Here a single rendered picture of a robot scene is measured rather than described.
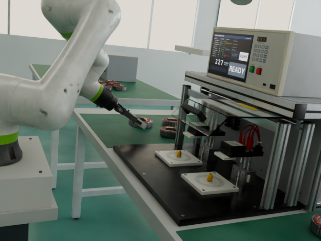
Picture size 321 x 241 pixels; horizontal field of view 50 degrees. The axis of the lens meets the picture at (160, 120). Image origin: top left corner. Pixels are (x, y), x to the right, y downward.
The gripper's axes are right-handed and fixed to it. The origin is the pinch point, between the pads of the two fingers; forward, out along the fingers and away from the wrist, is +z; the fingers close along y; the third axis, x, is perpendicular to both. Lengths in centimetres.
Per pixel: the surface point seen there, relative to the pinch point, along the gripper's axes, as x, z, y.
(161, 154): 4.8, 0.5, -35.2
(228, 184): -1, 11, -67
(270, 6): -318, 285, 418
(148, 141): 5.2, 5.6, -9.7
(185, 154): -0.8, 9.8, -36.0
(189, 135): -8.4, 3.4, -40.2
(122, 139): 11.6, -5.1, -6.4
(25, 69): 43, -18, 409
